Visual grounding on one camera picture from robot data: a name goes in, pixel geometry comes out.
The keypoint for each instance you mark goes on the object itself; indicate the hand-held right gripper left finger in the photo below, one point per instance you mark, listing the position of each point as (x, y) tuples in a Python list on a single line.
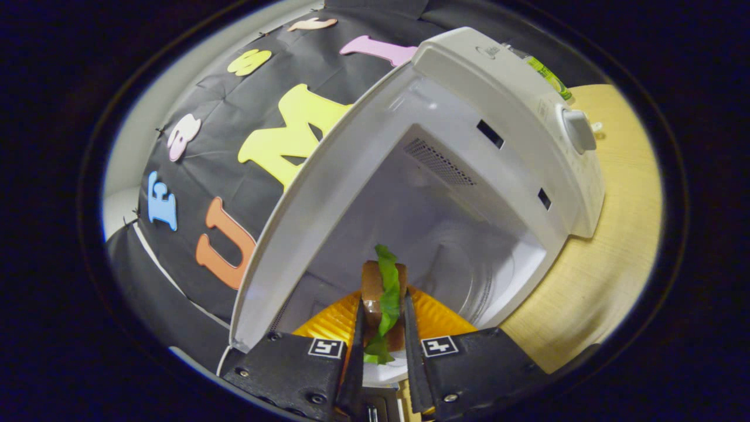
[(353, 375)]

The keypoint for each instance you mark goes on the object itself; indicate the toy sandwich with lettuce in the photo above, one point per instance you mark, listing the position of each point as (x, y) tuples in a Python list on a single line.
[(384, 293)]

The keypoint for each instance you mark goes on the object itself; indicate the white microwave oven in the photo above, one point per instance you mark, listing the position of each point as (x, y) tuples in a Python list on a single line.
[(469, 88)]

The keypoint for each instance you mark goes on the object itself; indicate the green drink bottle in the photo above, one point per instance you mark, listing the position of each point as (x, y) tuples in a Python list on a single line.
[(548, 73)]

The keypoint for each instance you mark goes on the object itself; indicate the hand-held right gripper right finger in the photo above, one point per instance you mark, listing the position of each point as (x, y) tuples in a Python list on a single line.
[(415, 375)]

